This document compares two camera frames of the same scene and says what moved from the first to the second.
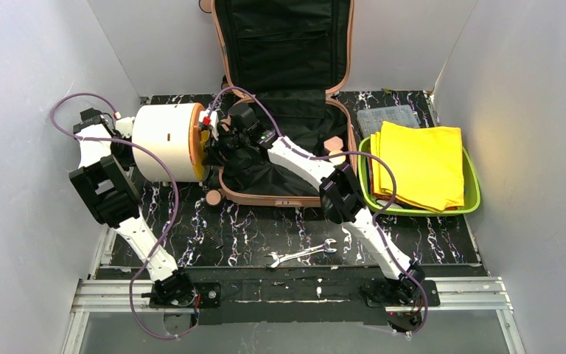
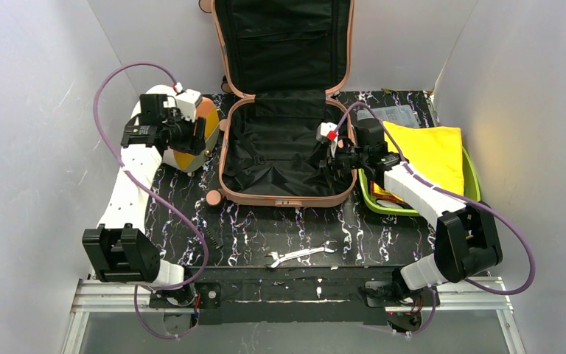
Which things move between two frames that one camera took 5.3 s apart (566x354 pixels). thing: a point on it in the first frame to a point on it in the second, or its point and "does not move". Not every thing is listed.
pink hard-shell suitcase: x=290 y=58 does not move
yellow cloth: x=428 y=164 does not move
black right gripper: x=217 y=148 to x=340 y=159
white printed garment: x=384 y=203 does not move
